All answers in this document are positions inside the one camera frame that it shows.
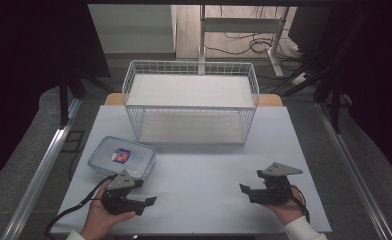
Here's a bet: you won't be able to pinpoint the person's right hand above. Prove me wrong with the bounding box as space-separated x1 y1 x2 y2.
261 184 307 226

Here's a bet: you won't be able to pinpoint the black floor cables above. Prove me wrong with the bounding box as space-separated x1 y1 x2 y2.
203 5 306 65

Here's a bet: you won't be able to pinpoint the white power strip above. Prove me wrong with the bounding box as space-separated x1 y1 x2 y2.
290 72 309 87

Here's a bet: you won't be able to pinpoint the clear plastic lidded container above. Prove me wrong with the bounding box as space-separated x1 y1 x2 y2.
87 135 157 180

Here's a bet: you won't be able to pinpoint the person's left hand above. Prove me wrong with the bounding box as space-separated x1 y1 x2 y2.
80 181 137 240

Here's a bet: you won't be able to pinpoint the black stand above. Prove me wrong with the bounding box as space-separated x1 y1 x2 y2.
279 9 373 135
58 71 116 130

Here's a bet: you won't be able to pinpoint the black metal bracket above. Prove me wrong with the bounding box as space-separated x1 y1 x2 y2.
61 129 86 154

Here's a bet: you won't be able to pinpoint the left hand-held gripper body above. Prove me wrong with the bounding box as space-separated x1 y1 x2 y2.
100 169 146 216

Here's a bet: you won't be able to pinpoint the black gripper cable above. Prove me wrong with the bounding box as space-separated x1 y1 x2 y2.
288 184 311 224
44 175 114 240

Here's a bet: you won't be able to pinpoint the aluminium rail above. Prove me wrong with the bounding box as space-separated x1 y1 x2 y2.
0 98 82 240
315 101 392 240

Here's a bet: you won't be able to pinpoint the white sleeve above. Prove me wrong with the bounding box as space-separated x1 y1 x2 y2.
65 229 87 240
281 215 329 240

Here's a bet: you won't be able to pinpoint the white right sleeve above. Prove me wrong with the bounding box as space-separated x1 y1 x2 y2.
281 215 329 240

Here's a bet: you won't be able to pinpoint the white metal desk frame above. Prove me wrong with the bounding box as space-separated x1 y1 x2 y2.
198 4 290 78

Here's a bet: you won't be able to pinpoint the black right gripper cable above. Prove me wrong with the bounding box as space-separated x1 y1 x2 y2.
288 184 311 224

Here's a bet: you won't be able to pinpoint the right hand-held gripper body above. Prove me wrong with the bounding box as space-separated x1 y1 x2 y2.
248 162 304 205

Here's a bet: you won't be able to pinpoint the black curtain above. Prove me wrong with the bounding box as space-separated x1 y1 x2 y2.
287 0 392 188
0 0 112 195

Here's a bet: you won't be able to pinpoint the white left sleeve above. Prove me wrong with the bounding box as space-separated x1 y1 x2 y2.
65 229 87 240

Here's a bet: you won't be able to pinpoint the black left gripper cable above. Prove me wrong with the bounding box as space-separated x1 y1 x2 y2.
44 175 114 240

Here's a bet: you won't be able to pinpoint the white wire basket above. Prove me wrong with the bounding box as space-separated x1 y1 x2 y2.
121 59 261 146

